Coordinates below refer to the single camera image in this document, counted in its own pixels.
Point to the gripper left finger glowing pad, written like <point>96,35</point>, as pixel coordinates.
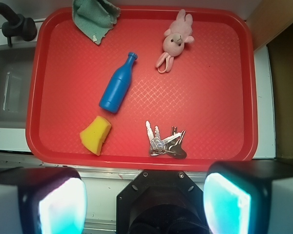
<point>42,201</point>

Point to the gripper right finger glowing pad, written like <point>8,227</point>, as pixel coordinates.
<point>249,197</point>

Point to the teal blue cloth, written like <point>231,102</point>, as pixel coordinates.
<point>95,18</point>

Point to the yellow sponge piece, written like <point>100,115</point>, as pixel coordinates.
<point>94,135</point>

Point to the bunch of silver keys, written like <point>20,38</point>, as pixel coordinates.
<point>171,145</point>

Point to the grey sink basin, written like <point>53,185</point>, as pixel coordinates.
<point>16,64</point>

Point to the blue plastic bottle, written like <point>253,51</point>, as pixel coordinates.
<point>118,85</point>

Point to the red plastic tray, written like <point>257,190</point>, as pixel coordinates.
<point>210,91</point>

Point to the black faucet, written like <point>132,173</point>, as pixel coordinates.
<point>16,25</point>

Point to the wooden cabinet panel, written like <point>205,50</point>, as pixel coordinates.
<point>268,20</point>

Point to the pink plush bunny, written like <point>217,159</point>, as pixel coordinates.
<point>176,36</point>

